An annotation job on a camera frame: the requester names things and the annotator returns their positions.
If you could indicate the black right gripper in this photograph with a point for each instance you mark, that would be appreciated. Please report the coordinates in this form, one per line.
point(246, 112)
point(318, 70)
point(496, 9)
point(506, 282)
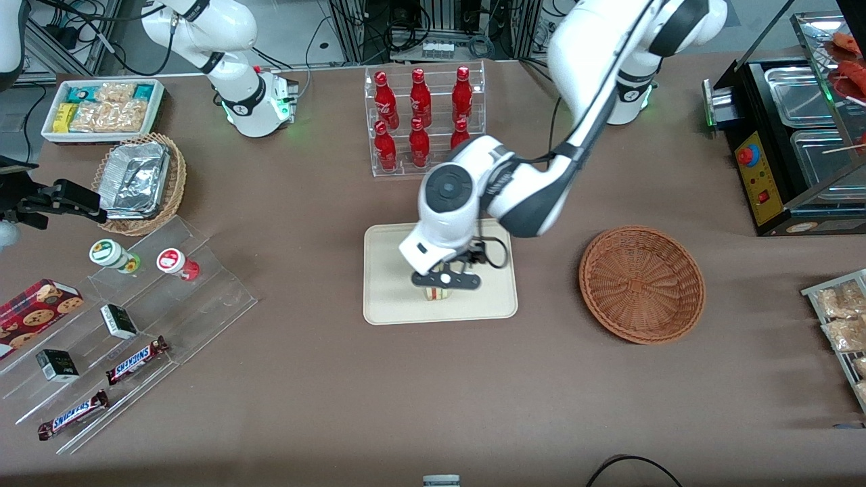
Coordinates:
point(35, 201)

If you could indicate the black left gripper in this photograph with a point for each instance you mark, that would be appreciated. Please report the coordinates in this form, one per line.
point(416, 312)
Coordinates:
point(475, 254)

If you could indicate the triangular sandwich wedge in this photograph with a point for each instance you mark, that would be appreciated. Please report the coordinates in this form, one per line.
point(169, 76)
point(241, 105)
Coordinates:
point(438, 295)

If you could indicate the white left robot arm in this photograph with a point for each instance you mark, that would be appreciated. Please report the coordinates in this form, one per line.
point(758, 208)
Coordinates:
point(446, 196)

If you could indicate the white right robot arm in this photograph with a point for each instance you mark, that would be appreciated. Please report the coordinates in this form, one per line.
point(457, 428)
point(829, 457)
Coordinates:
point(230, 34)

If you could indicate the beige plastic tray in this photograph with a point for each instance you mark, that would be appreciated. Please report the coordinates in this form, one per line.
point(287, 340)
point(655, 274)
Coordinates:
point(389, 297)

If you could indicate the aluminium foil tray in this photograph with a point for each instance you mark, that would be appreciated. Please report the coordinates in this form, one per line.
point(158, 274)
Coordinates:
point(135, 179)

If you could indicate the light wicker basket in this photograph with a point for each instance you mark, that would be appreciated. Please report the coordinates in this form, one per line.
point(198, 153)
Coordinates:
point(177, 182)

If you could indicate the empty-weave brown wicker basket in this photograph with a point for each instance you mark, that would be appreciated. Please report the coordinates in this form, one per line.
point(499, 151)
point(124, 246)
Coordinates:
point(643, 291)

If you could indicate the green lid yogurt cup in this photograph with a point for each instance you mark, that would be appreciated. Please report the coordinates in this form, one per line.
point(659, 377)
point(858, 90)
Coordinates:
point(108, 253)

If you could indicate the white plastic snack bin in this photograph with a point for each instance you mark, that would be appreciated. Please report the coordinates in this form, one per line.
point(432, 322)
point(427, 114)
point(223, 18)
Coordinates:
point(51, 135)

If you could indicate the yellow snack packet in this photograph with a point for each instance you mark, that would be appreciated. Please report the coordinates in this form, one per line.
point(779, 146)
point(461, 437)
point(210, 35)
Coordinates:
point(64, 118)

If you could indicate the clear bag of crackers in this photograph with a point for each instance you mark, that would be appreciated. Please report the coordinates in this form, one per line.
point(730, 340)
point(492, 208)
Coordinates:
point(127, 116)
point(116, 93)
point(88, 118)

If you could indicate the teal snack packet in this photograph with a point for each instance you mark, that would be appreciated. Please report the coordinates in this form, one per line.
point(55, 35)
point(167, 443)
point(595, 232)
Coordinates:
point(81, 93)
point(143, 90)

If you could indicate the red lid yogurt cup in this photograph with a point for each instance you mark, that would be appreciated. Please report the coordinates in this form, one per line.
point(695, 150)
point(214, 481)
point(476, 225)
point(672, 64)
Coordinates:
point(172, 261)

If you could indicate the red cookie box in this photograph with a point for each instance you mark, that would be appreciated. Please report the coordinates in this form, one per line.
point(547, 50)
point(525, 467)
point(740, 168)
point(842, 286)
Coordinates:
point(34, 314)

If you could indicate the clear acrylic bottle rack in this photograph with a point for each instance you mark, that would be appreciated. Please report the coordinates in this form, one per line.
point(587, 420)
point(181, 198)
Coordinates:
point(406, 169)

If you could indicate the small black carton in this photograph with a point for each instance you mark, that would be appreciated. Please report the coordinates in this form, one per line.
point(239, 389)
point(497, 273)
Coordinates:
point(119, 322)
point(57, 365)

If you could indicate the red cola bottle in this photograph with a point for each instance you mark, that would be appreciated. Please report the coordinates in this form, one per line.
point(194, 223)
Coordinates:
point(419, 145)
point(420, 100)
point(460, 134)
point(462, 96)
point(385, 101)
point(385, 150)

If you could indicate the clear acrylic stepped display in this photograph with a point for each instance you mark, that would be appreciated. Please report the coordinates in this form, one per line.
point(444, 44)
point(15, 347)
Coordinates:
point(203, 304)

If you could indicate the Snickers chocolate bar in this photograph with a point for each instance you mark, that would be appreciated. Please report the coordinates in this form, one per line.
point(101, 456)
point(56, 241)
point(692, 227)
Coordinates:
point(135, 360)
point(73, 414)

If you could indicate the small grey device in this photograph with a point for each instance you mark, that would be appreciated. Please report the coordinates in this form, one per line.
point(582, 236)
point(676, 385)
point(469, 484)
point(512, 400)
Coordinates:
point(441, 481)

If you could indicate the grey power strip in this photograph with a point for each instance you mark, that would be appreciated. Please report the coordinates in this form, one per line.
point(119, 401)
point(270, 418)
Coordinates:
point(438, 49)

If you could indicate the silver box with green light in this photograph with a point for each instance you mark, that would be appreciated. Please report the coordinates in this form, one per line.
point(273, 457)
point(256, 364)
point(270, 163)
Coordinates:
point(717, 105)

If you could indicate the black food warmer appliance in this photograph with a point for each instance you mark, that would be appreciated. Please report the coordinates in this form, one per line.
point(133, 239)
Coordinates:
point(761, 182)

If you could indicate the clear bag of fried snacks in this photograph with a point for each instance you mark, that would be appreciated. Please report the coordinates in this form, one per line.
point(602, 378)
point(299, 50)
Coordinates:
point(846, 335)
point(860, 366)
point(861, 392)
point(839, 301)

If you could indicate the steel warmer pan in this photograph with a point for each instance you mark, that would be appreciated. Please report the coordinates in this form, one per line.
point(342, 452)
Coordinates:
point(822, 159)
point(798, 95)

